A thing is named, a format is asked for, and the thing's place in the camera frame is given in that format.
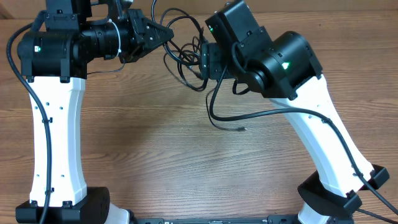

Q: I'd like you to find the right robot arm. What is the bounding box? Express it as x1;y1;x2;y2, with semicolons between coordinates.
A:
206;1;389;223

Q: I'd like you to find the black USB cable bundle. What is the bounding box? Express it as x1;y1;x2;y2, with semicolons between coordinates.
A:
150;0;249;132

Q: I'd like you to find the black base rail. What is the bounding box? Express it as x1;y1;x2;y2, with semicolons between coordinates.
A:
131;215;300;224

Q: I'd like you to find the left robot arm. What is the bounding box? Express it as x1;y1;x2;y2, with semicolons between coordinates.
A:
16;0;174;223

